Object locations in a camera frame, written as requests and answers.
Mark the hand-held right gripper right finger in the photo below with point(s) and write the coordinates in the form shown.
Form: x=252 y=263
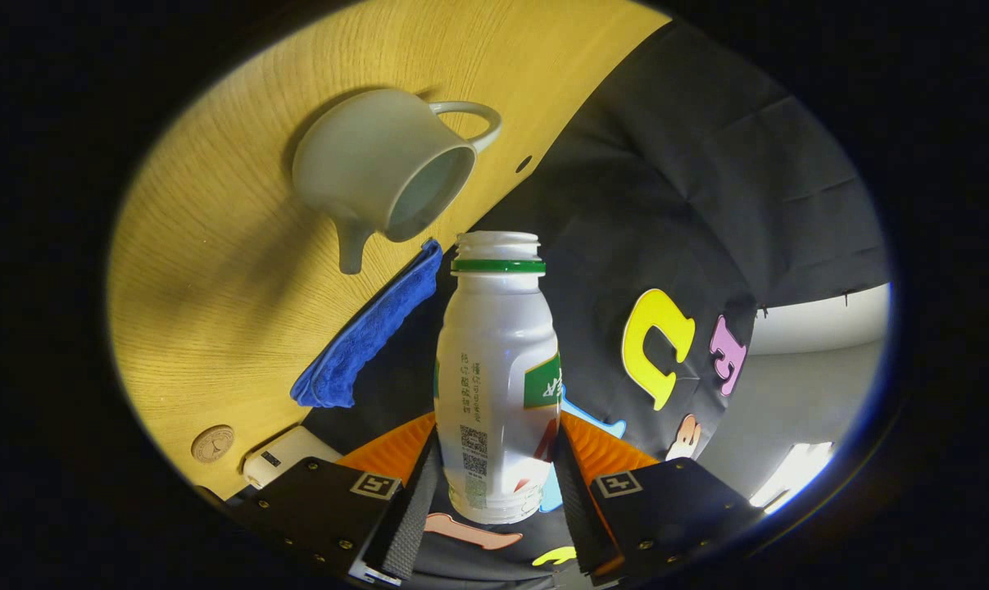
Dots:
x=580 y=516

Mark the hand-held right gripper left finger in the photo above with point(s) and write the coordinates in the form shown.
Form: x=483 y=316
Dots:
x=408 y=516

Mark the white water bottle green label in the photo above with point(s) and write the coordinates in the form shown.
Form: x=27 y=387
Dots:
x=494 y=369

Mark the black table grommet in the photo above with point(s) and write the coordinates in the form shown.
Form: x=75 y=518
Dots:
x=523 y=163

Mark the blue towel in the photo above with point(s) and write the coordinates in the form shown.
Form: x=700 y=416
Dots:
x=371 y=336

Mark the round wooden coaster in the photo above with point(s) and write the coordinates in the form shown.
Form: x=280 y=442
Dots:
x=213 y=443

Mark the black backdrop cloth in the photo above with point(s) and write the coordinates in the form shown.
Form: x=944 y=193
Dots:
x=666 y=205

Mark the white teacup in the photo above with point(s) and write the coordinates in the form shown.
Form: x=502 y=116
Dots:
x=363 y=164

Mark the white toaster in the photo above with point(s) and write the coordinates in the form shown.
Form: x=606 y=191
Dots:
x=285 y=457

